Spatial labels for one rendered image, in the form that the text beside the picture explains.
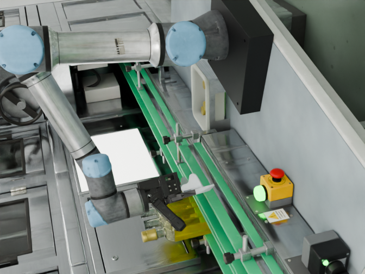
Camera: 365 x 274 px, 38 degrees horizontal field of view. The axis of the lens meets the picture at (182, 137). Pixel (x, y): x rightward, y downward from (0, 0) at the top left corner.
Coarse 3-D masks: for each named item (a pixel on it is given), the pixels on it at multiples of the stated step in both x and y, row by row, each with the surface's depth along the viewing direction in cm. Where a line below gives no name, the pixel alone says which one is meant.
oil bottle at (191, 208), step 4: (184, 204) 172; (188, 204) 172; (192, 204) 172; (196, 204) 171; (172, 208) 170; (176, 208) 170; (180, 208) 170; (184, 208) 170; (188, 208) 170; (192, 208) 170; (196, 208) 170; (176, 212) 169; (180, 212) 168; (184, 212) 168; (188, 212) 168; (192, 212) 168; (196, 212) 168; (160, 216) 168; (160, 220) 168; (164, 220) 167; (160, 224) 168
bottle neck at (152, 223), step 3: (150, 219) 169; (153, 219) 168; (156, 219) 168; (144, 222) 167; (147, 222) 167; (150, 222) 167; (153, 222) 167; (156, 222) 168; (159, 222) 168; (144, 225) 169; (147, 225) 167; (150, 225) 167; (153, 225) 167; (156, 225) 168; (159, 225) 168; (147, 228) 167
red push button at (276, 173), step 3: (276, 168) 148; (270, 171) 147; (273, 171) 146; (276, 171) 146; (279, 171) 146; (282, 171) 146; (270, 174) 146; (273, 174) 146; (276, 174) 145; (279, 174) 145; (282, 174) 146; (273, 177) 146; (276, 177) 145; (279, 177) 145
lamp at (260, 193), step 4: (256, 188) 148; (260, 188) 147; (264, 188) 147; (256, 192) 147; (260, 192) 147; (264, 192) 147; (256, 196) 148; (260, 196) 147; (264, 196) 147; (260, 200) 147; (264, 200) 148
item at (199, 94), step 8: (192, 72) 194; (200, 72) 184; (192, 80) 196; (200, 80) 196; (208, 80) 181; (192, 88) 198; (200, 88) 198; (208, 88) 180; (192, 96) 199; (200, 96) 200; (208, 96) 182; (192, 104) 201; (200, 104) 202; (208, 104) 184; (200, 112) 203; (208, 112) 185; (200, 120) 198; (208, 120) 187; (208, 128) 189
